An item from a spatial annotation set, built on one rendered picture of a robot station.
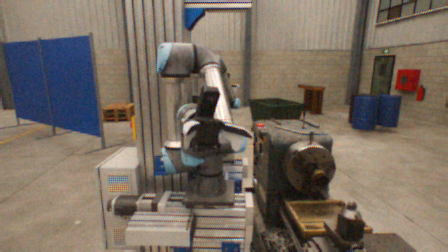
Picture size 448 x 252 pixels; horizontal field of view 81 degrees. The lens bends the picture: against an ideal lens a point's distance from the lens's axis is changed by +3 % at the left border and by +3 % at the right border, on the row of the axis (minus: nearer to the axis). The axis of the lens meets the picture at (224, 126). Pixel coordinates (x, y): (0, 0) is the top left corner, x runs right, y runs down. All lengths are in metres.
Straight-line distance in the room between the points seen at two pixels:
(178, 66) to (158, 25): 0.32
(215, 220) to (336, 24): 12.24
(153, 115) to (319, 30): 11.70
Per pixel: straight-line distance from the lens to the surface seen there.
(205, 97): 0.63
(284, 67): 12.03
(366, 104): 8.03
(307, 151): 1.70
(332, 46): 12.96
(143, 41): 1.30
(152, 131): 1.34
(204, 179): 1.16
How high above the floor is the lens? 1.72
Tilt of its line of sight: 13 degrees down
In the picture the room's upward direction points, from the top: straight up
